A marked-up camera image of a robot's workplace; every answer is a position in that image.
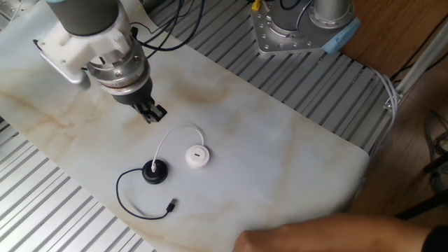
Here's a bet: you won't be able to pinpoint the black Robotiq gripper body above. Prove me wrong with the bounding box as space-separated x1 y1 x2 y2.
111 77 155 108

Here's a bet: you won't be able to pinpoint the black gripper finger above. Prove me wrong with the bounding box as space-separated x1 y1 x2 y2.
134 103 154 125
146 99 168 123

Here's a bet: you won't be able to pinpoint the white round USB hub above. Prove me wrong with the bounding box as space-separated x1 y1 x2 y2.
150 125 211 174

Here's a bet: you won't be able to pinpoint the person's bare forearm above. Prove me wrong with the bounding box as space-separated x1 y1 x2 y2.
272 213 432 252

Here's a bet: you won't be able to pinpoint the black round USB hub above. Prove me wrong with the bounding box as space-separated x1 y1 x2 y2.
115 158 179 221

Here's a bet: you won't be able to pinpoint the person's bare hand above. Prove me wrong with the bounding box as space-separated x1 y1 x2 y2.
232 229 281 252

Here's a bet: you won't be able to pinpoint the black shirt sleeve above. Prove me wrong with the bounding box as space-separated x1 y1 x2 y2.
421 225 448 252

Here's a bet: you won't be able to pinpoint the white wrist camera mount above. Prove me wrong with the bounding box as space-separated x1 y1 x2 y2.
33 3 134 90

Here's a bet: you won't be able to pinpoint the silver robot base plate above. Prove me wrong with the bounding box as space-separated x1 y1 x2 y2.
251 2 351 56

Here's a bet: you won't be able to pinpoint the white cable bundle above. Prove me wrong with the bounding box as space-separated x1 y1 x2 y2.
369 67 400 157

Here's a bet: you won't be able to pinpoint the aluminium frame post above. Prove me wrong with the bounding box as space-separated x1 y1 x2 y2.
382 20 448 112

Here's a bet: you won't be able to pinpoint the grey coiled floor cables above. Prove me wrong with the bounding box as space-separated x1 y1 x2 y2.
421 110 448 197

